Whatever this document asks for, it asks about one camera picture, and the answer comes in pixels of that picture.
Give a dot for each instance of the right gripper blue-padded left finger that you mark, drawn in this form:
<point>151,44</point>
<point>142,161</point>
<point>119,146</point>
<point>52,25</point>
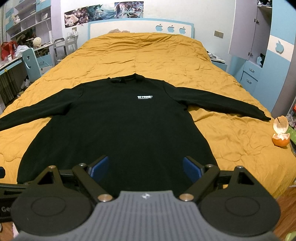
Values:
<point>90,175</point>

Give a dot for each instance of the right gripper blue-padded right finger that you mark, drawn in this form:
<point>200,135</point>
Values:
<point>203,179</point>

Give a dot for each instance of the black long-sleeve sweatshirt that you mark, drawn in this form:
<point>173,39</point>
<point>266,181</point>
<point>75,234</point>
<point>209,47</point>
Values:
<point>142,125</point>

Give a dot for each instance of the half-peeled orange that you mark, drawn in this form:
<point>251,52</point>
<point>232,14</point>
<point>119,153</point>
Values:
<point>281,138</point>

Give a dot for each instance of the blue bedside table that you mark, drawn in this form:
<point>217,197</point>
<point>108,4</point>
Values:
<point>218,61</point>

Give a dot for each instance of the blue and white chair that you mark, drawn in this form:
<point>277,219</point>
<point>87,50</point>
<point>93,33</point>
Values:
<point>31,65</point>

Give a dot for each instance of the grey metal trolley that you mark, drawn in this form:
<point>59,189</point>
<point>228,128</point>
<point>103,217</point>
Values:
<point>68,45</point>

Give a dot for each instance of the blue and lilac wardrobe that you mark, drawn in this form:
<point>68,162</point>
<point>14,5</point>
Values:
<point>263,52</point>

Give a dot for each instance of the cream round hat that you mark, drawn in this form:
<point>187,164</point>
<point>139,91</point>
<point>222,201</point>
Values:
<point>37,42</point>

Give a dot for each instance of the red bag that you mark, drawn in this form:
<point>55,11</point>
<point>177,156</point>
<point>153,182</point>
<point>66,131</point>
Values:
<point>8,48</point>

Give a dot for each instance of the anime poster strip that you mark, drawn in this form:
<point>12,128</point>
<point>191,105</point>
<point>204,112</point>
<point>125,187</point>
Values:
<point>99,12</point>

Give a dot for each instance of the desk with shelf unit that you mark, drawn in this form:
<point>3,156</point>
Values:
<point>23,21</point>

